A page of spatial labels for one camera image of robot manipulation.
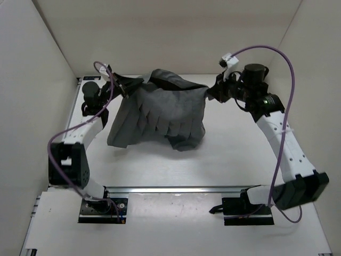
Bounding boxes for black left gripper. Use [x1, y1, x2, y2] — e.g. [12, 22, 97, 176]
[101, 70, 145, 104]

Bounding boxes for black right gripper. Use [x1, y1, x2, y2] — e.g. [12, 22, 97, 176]
[208, 70, 251, 104]

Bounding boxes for grey pleated skirt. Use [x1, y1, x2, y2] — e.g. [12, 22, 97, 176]
[107, 69, 208, 151]

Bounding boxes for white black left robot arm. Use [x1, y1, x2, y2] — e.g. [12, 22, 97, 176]
[48, 74, 143, 212]

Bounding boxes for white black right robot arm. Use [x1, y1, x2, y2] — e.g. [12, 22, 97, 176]
[208, 64, 329, 214]

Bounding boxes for blue label sticker left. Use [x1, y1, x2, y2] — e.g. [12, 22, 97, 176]
[83, 76, 101, 81]

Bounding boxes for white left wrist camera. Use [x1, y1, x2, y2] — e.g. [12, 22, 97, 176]
[99, 64, 112, 74]

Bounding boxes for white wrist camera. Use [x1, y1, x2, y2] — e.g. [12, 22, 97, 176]
[99, 64, 112, 74]
[219, 53, 239, 81]

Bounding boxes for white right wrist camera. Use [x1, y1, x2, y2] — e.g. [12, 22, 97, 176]
[219, 53, 239, 81]

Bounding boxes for aluminium table edge rail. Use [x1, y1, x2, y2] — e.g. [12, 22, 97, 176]
[107, 186, 255, 194]

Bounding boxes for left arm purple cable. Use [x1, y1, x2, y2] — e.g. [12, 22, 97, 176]
[47, 61, 126, 224]

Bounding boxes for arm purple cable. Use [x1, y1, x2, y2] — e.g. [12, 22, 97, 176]
[47, 61, 126, 224]
[231, 45, 303, 223]

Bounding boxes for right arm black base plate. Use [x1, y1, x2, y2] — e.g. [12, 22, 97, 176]
[222, 197, 274, 226]

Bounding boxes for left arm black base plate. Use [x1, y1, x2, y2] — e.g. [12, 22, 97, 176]
[78, 196, 128, 225]

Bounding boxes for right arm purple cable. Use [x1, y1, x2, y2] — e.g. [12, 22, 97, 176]
[231, 45, 303, 223]

